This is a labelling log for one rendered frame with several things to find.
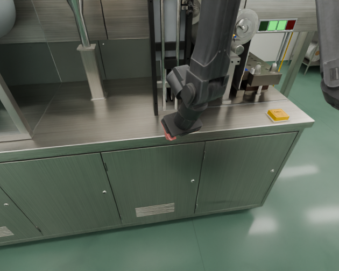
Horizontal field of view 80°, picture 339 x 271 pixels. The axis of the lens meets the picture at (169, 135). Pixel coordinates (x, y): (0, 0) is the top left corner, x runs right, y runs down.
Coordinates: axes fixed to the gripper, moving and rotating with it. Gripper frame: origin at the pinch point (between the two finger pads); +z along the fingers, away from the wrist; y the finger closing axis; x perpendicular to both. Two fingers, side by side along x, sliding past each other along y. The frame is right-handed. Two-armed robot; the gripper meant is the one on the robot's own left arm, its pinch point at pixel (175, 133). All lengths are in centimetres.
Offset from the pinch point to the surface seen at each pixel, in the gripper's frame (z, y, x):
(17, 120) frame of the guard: 25, 47, -34
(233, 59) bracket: 5, -46, -26
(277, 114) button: 12, -57, 5
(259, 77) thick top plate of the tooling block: 13, -64, -18
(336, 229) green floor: 71, -113, 88
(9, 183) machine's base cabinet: 54, 64, -20
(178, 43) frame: -1.1, -18.4, -34.4
